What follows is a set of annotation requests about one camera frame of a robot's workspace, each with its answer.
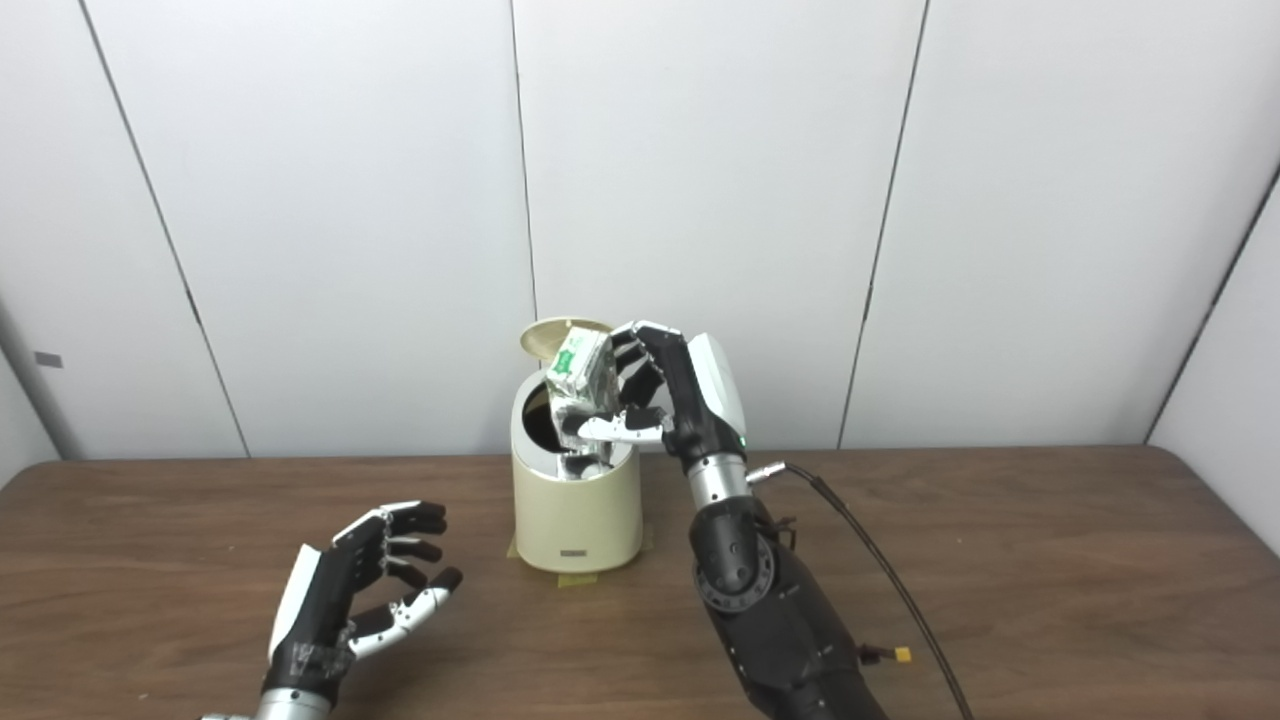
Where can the cream-colored round bin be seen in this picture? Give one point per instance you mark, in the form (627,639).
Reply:
(575,520)

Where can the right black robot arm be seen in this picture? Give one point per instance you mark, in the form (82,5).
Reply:
(770,610)

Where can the green white milk carton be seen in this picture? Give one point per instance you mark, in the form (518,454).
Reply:
(580,365)

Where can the small gray wall sticker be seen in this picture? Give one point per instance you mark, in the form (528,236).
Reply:
(49,360)

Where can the cream round bin lid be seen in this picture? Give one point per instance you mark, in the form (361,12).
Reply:
(540,338)

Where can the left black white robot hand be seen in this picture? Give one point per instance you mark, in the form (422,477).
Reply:
(320,610)

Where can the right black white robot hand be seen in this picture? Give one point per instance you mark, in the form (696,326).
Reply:
(695,400)

